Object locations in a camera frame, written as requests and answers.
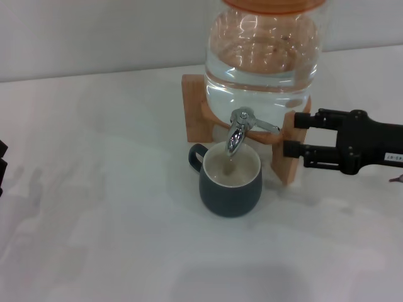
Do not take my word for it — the clear glass water dispenser jar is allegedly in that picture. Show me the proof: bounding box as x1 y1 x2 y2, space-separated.
203 0 326 131

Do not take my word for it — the wooden dispenser stand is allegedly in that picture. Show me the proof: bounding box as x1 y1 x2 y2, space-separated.
181 74 313 185

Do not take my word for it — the chrome faucet with lever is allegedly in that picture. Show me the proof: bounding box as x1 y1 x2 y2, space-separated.
224 106 281 157

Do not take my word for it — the orange dispenser lid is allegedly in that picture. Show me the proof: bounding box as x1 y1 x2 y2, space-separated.
222 0 325 14

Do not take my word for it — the black cup white inside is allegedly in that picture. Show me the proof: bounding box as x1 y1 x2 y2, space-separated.
188 142 263 218

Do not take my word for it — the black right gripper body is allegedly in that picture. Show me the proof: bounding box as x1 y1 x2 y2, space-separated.
332 109 403 176

